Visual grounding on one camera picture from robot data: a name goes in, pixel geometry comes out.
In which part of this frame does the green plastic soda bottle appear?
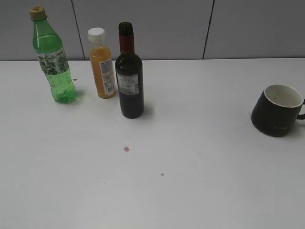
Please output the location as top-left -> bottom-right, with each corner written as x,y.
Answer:
29,6 -> 77,104

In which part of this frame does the dark red wine bottle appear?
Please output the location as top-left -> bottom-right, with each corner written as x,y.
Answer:
115,22 -> 144,119

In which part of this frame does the black mug white inside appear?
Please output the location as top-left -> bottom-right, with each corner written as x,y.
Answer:
251,84 -> 305,137

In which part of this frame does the orange juice bottle white cap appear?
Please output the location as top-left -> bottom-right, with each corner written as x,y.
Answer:
88,28 -> 116,99

